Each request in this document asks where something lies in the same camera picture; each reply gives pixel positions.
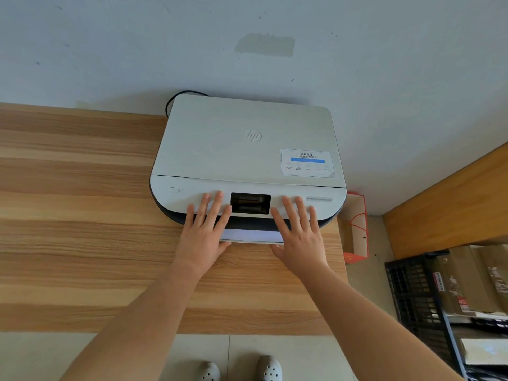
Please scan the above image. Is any metal shelf rack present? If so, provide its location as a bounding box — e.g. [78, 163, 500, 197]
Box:
[436, 289, 508, 381]

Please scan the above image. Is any person's right hand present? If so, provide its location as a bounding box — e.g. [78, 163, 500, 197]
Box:
[270, 195, 329, 279]

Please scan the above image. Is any paper bag with red cord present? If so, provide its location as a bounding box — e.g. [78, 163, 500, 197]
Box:
[337, 191, 370, 265]

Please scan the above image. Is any flat white box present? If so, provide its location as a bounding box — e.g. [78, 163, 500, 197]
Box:
[460, 337, 508, 366]

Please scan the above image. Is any person's white clog shoe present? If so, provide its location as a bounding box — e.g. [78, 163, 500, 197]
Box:
[255, 355, 283, 381]
[197, 362, 221, 381]

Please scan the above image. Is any black power cable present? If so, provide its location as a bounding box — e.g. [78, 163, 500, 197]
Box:
[165, 90, 211, 118]

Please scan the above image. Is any person's right forearm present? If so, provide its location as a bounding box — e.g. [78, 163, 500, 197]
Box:
[298, 266, 465, 381]

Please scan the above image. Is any black plastic crate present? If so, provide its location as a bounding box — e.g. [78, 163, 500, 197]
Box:
[384, 252, 470, 381]

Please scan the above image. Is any person's left hand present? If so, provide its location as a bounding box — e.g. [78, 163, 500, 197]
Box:
[173, 190, 233, 278]

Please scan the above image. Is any person's left white clog shoe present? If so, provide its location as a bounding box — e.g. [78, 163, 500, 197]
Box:
[197, 362, 221, 381]

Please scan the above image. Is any person's left forearm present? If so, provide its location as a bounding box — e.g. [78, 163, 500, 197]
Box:
[60, 262, 204, 381]

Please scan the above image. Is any wooden cabinet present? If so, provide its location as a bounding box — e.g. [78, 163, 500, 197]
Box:
[382, 142, 508, 261]

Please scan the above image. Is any white inkjet printer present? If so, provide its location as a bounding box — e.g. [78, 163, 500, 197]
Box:
[149, 94, 347, 246]

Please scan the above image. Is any brown cardboard box red label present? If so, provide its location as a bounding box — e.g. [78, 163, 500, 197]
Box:
[432, 246, 497, 316]

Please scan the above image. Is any person's right white clog shoe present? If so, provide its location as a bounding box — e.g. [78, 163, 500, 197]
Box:
[255, 355, 283, 381]

